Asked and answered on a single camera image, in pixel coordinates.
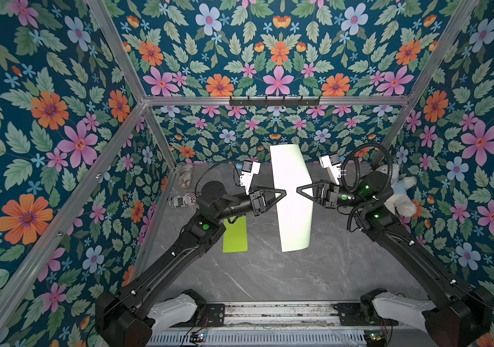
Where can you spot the black hook rail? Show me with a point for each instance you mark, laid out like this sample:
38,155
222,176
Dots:
259,102

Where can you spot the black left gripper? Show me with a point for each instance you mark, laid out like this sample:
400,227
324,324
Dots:
259,207

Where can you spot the white teddy bear blue shirt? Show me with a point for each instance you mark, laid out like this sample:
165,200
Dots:
400,203

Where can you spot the right small circuit board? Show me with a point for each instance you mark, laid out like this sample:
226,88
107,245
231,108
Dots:
375,339

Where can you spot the pale green paper sheet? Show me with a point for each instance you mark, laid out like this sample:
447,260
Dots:
294,212

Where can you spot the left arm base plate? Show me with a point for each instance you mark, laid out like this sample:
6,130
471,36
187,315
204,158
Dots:
214,312

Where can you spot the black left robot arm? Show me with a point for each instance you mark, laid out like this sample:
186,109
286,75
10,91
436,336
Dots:
122,318

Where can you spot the left small circuit board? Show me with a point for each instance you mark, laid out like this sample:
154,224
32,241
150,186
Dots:
197,338

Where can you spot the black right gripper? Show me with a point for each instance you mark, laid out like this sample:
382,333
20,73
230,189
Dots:
322,194

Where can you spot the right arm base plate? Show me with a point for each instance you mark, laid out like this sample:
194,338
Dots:
356,314

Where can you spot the bright lime green paper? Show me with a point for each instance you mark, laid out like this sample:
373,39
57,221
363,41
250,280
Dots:
235,238

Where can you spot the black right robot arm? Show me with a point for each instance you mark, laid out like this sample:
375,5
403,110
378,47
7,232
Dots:
454,313

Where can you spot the small circuit board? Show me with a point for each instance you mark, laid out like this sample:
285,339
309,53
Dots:
197,338
375,339

